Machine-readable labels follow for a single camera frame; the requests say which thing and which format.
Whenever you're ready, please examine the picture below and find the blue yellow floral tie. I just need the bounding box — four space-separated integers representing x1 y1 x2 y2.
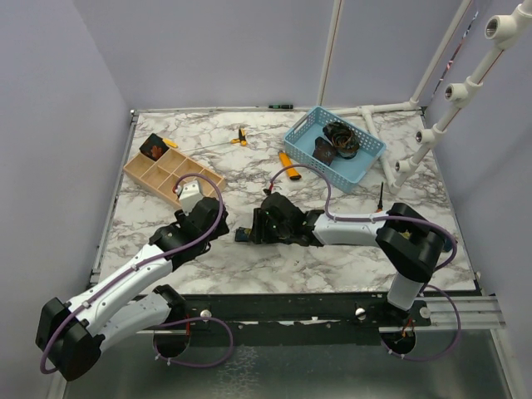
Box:
234 227 252 243

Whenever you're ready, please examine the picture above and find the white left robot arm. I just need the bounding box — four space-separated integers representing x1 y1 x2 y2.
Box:
36 197 229 381

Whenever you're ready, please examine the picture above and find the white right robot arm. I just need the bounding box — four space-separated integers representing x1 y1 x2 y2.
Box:
247 193 453 325

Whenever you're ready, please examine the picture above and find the yellow utility knife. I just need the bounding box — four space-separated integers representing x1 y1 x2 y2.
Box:
278 150 301 181

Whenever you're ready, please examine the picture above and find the wooden compartment tray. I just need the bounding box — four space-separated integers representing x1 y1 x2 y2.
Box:
123 149 226 209

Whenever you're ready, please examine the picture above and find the light blue plastic basket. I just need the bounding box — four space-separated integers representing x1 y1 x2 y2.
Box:
283 106 387 194

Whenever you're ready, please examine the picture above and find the folded dark patterned tie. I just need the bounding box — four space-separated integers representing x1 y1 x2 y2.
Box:
313 137 337 166

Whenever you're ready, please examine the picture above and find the rolled dark orange-leaf tie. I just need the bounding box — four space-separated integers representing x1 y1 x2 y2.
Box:
139 134 169 161

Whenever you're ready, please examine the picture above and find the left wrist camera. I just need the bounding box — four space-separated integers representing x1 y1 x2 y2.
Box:
177 180 204 214

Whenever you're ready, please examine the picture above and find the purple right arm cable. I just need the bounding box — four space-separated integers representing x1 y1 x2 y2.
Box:
265 165 458 271

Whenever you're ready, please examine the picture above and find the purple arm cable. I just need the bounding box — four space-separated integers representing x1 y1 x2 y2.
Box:
265 165 458 271
39 173 225 375

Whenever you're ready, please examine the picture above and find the yellow black wire stripper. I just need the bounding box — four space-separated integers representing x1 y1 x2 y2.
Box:
230 128 247 146

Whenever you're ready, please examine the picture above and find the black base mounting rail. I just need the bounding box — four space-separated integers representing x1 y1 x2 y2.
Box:
82 286 441 350

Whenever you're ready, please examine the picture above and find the orange handled screwdriver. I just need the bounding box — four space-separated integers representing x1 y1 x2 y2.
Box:
376 182 384 213

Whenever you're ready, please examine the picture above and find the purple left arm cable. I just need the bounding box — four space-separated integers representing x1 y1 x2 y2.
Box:
39 173 225 375

